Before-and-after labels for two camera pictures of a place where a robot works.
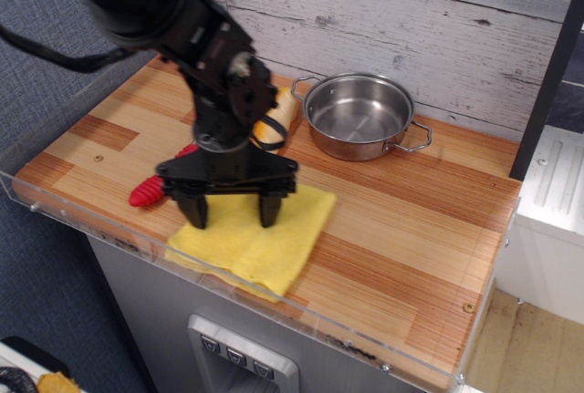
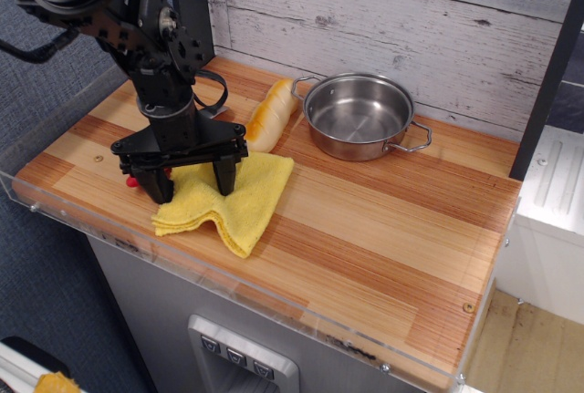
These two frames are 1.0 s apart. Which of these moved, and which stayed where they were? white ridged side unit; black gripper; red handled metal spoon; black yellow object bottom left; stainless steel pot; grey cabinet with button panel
Moved: black gripper; red handled metal spoon
Stayed: white ridged side unit; grey cabinet with button panel; black yellow object bottom left; stainless steel pot
